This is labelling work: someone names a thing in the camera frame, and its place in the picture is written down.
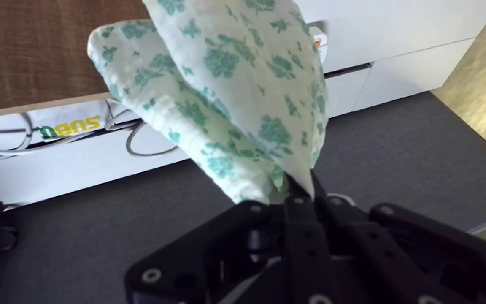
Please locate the white box with green print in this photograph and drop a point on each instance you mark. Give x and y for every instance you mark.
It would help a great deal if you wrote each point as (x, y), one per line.
(67, 129)

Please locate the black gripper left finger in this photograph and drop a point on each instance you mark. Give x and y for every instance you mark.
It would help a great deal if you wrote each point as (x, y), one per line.
(209, 259)

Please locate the white and green floral cloth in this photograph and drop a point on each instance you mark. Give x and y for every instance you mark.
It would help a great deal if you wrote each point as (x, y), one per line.
(226, 85)

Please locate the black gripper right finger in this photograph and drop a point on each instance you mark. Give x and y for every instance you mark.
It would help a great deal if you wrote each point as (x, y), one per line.
(412, 254)

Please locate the wooden board stand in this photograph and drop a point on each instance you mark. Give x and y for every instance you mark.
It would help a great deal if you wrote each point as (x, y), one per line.
(29, 52)

